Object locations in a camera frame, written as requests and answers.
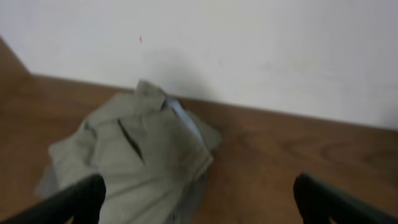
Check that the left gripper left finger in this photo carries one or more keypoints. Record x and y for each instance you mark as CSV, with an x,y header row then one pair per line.
x,y
78,203

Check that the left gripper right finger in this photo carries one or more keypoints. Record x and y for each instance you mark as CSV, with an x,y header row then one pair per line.
x,y
320,202

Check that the khaki green shorts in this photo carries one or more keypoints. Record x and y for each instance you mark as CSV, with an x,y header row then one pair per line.
x,y
148,149

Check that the folded dark grey shorts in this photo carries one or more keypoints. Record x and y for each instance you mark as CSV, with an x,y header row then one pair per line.
x,y
182,212

